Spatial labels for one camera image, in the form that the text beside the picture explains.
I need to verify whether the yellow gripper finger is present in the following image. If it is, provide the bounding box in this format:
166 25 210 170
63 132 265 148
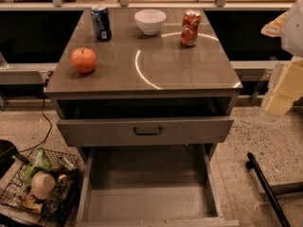
264 59 303 116
260 11 288 38

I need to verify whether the red apple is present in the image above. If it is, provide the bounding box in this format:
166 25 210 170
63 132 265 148
70 47 97 74

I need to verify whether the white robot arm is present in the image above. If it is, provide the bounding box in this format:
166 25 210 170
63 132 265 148
261 0 303 116

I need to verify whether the grey drawer cabinet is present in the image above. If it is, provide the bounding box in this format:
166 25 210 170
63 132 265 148
44 7 244 227

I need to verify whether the open grey middle drawer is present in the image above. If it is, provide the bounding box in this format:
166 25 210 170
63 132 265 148
76 145 240 227

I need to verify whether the crushed orange soda can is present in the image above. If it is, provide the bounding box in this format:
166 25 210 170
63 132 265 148
181 9 201 46

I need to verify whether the black metal bar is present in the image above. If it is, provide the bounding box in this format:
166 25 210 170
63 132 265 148
246 152 291 227

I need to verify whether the white bowl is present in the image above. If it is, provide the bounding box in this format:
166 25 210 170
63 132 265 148
134 9 167 35

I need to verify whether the blue soda can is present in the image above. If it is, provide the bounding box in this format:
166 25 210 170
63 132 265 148
91 6 112 42

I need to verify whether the green chip bag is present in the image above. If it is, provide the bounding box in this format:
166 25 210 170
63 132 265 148
22 148 51 186

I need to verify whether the beige cup in basket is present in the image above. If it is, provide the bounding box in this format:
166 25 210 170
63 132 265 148
31 171 56 200

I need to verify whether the black object at left edge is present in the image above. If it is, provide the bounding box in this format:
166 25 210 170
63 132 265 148
0 139 18 179

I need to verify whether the grey upper drawer with handle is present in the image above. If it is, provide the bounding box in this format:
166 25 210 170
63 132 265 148
57 116 234 147

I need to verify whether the black power cable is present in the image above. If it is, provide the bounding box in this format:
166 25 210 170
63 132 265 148
18 96 53 153

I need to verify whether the black wire basket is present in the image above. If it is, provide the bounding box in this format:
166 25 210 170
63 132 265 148
0 148 81 227

